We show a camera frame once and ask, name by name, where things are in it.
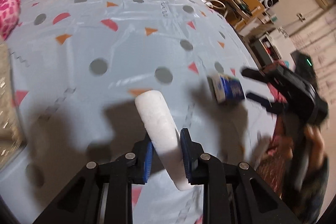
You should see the blue tissue packet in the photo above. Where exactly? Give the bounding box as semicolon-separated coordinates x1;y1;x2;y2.
210;73;245;104

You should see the person's right hand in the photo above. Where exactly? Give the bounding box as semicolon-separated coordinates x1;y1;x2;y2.
304;125;325;173

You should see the wooden side table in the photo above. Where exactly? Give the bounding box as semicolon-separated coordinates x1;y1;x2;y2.
214;0;265;31

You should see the white sponge block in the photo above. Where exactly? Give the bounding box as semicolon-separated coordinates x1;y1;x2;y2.
135;90;193;191

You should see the ornate silver tissue box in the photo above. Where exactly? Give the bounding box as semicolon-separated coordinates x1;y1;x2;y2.
0;42;26;169

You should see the pink spotted plush toy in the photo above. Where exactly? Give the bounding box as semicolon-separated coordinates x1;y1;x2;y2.
0;0;21;40

